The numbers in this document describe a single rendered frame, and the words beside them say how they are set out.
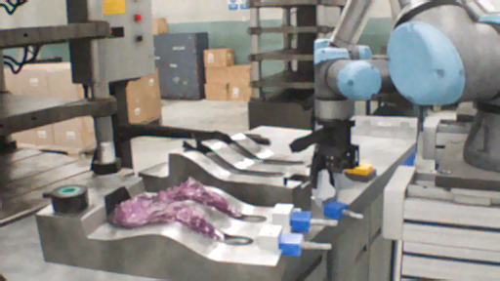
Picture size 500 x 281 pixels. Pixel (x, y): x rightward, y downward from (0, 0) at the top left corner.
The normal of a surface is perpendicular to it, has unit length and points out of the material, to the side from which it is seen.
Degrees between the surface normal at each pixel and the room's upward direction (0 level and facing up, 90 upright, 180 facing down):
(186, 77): 90
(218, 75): 87
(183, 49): 90
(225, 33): 90
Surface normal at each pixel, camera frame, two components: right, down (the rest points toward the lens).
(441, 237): -0.38, 0.22
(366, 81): 0.34, 0.20
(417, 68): -0.90, 0.22
